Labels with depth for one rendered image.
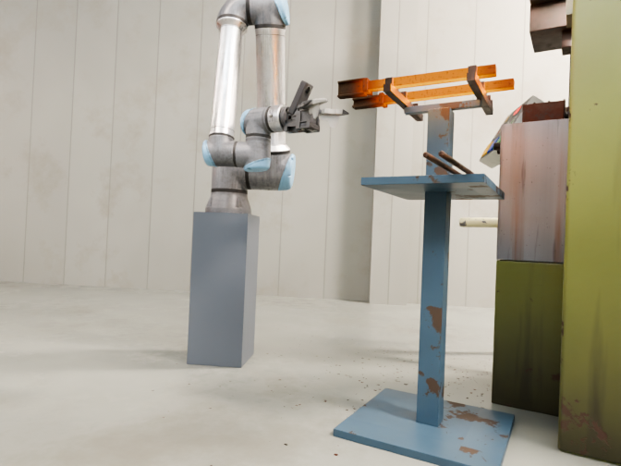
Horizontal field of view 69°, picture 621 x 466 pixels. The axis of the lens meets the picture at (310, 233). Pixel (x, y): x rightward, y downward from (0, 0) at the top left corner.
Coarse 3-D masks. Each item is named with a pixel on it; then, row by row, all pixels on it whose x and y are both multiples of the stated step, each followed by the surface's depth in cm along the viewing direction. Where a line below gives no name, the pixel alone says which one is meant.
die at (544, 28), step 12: (564, 0) 153; (540, 12) 157; (552, 12) 155; (564, 12) 153; (540, 24) 156; (552, 24) 154; (564, 24) 153; (540, 36) 161; (552, 36) 161; (540, 48) 171; (552, 48) 170
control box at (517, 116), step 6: (534, 96) 202; (528, 102) 203; (540, 102) 202; (510, 114) 229; (516, 114) 213; (510, 120) 217; (516, 120) 203; (486, 156) 224; (492, 156) 219; (498, 156) 214; (486, 162) 231; (492, 162) 226; (498, 162) 221
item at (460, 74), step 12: (432, 72) 114; (444, 72) 113; (456, 72) 112; (480, 72) 109; (492, 72) 108; (348, 84) 126; (360, 84) 124; (372, 84) 122; (396, 84) 119; (408, 84) 118; (420, 84) 117; (432, 84) 117; (348, 96) 126; (360, 96) 126
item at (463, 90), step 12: (468, 84) 121; (492, 84) 118; (504, 84) 117; (372, 96) 135; (384, 96) 133; (408, 96) 130; (420, 96) 128; (432, 96) 126; (444, 96) 126; (456, 96) 126; (360, 108) 139
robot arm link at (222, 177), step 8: (216, 168) 182; (224, 168) 180; (232, 168) 180; (240, 168) 180; (216, 176) 181; (224, 176) 180; (232, 176) 180; (240, 176) 180; (248, 176) 180; (216, 184) 181; (224, 184) 180; (232, 184) 180; (240, 184) 182; (248, 184) 182
